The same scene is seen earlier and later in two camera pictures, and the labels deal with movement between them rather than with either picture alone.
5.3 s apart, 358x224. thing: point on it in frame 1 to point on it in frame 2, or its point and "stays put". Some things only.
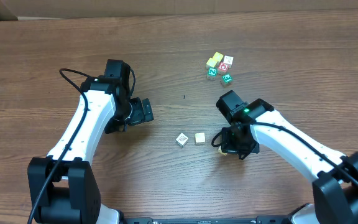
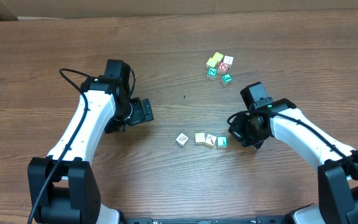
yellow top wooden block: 199,139 stays put
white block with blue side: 182,140 stays put
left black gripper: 146,110 stays put
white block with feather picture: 219,151 to 211,139
